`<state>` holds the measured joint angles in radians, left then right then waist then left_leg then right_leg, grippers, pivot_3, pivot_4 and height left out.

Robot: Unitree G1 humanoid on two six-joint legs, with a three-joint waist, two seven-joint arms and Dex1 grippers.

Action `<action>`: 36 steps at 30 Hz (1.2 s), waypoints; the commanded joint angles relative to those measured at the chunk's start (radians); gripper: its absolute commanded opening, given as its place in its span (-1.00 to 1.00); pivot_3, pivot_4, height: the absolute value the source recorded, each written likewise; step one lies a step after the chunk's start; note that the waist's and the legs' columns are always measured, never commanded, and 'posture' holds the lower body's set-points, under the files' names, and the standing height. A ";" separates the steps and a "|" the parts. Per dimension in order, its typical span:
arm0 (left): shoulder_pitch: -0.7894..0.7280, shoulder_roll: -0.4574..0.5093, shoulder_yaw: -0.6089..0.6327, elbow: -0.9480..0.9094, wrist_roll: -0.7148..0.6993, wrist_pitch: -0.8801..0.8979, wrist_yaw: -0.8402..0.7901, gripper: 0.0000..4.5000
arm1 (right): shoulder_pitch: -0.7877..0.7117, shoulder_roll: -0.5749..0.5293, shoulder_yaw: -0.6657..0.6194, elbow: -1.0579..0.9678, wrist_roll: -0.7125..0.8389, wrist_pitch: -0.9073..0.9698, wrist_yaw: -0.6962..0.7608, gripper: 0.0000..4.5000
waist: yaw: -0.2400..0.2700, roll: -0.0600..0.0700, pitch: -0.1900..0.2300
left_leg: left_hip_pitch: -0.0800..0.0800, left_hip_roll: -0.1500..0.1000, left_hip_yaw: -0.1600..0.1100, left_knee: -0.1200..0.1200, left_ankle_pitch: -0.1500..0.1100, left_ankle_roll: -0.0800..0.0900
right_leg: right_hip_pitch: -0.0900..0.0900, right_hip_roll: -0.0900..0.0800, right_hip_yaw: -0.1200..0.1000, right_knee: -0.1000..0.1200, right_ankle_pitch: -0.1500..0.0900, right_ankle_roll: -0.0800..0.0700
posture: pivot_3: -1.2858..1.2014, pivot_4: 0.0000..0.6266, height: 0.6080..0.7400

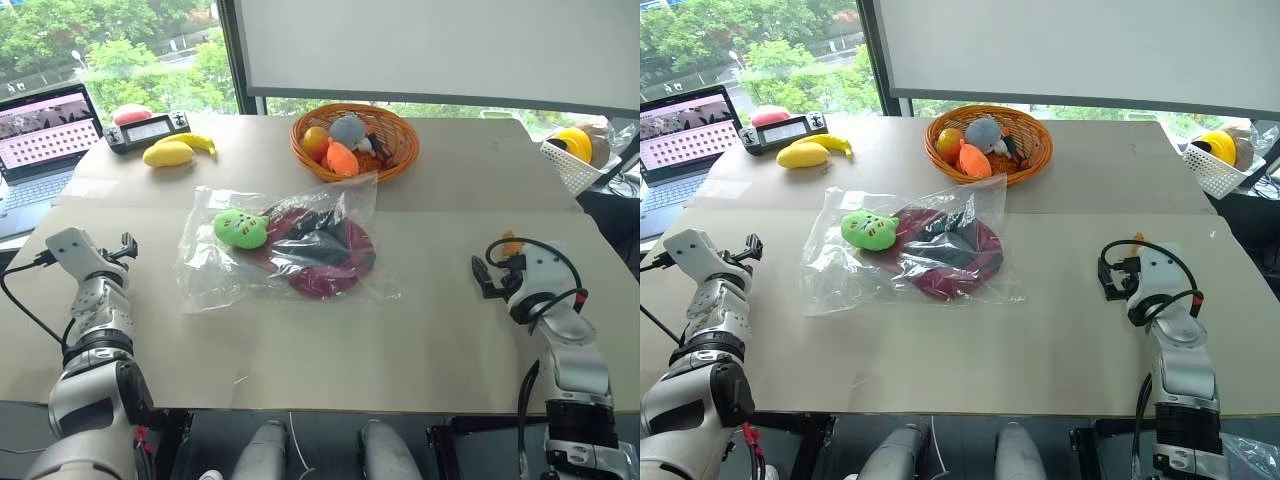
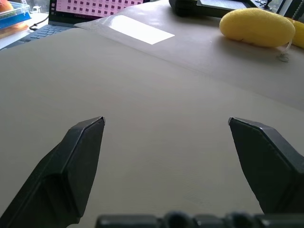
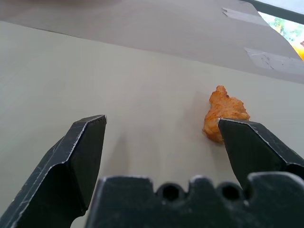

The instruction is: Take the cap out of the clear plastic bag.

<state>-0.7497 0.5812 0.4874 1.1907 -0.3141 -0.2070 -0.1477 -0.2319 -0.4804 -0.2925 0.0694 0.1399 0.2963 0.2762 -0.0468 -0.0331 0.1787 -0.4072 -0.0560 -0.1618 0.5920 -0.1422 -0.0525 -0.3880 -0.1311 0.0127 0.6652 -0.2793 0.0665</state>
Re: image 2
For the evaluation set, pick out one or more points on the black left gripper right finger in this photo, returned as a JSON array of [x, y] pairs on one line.
[[268, 166]]

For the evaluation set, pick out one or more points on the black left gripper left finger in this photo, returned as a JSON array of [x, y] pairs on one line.
[[59, 171]]

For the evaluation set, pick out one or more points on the yellow plush toy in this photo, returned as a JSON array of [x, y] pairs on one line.
[[256, 26]]

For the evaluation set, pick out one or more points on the beige table mat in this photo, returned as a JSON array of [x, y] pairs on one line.
[[194, 52]]

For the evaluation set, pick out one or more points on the yellow rounded object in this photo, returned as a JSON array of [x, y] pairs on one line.
[[299, 33]]

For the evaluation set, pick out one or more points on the grey open laptop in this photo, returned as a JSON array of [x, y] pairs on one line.
[[71, 14]]

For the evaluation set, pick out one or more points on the blue clear plastic box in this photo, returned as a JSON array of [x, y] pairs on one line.
[[14, 16]]

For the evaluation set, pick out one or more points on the orange fruit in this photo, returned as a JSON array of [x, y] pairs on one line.
[[5, 5]]

